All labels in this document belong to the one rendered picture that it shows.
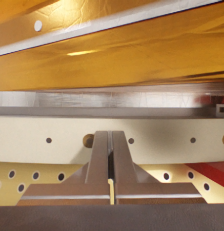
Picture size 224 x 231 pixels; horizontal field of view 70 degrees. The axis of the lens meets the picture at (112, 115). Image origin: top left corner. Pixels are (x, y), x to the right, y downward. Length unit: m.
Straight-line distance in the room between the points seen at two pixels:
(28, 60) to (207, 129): 0.21
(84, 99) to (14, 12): 0.13
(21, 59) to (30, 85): 0.03
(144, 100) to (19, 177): 0.18
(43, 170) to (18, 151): 0.05
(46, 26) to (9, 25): 0.06
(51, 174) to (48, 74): 0.12
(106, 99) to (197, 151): 0.11
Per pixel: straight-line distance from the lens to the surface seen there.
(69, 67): 0.16
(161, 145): 0.17
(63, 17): 0.18
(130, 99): 0.20
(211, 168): 0.19
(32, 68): 0.21
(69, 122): 0.17
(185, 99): 0.22
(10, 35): 0.25
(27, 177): 0.24
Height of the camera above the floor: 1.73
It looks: 5 degrees down
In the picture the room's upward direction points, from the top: straight up
